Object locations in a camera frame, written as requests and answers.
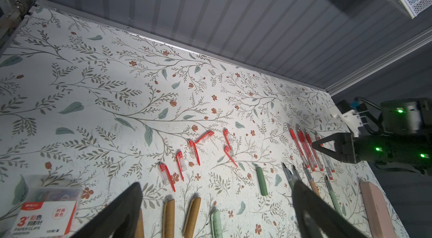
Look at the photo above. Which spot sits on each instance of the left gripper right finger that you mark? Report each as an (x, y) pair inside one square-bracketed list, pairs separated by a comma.
[(316, 218)]

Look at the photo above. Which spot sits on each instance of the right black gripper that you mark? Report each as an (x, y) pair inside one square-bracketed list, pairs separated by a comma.
[(413, 149)]

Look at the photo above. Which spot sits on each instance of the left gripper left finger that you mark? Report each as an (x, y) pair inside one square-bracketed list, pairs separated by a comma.
[(119, 219)]

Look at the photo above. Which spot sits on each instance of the gold marker cap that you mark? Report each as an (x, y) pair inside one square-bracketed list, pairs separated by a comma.
[(169, 219), (140, 226), (191, 218)]

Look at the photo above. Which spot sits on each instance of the light green marker pen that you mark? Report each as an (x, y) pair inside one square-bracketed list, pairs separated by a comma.
[(333, 196)]

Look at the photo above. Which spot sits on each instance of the dark green marker pen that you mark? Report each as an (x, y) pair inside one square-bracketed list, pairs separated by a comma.
[(288, 176)]

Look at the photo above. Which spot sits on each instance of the red pen cap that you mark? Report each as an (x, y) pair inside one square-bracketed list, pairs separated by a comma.
[(167, 176), (229, 153), (227, 138), (192, 145), (205, 137), (181, 164)]

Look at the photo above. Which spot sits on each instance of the dark green marker cap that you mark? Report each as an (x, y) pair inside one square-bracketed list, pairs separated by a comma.
[(261, 180)]

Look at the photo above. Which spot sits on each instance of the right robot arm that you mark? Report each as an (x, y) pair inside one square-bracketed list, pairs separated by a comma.
[(396, 134)]

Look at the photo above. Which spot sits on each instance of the pink pencil case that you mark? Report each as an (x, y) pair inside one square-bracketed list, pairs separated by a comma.
[(378, 216)]

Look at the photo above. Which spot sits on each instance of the paper clip box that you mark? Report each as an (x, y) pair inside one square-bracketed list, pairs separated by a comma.
[(49, 213)]

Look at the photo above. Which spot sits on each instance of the floral table mat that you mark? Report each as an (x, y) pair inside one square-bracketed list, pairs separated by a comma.
[(88, 106)]

